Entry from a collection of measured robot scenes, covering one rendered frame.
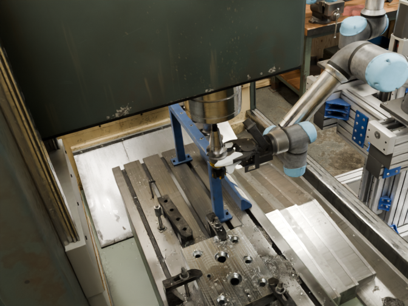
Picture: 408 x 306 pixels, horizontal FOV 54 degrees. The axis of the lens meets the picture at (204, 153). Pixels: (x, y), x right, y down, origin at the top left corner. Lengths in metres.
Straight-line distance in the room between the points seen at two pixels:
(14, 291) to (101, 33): 0.51
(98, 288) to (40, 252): 0.31
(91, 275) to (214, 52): 0.59
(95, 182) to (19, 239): 1.43
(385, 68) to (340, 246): 0.81
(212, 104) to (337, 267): 0.96
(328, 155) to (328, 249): 1.79
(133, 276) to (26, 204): 1.21
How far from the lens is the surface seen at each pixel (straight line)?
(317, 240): 1.79
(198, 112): 1.04
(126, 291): 1.83
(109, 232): 2.03
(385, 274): 1.83
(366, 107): 2.03
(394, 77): 1.37
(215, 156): 1.18
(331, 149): 3.55
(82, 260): 0.97
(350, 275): 1.73
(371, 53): 1.38
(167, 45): 0.86
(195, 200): 1.72
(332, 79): 1.44
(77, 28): 0.81
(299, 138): 1.30
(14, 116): 0.77
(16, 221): 0.72
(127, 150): 2.23
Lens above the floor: 2.07
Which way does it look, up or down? 36 degrees down
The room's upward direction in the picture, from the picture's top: 6 degrees counter-clockwise
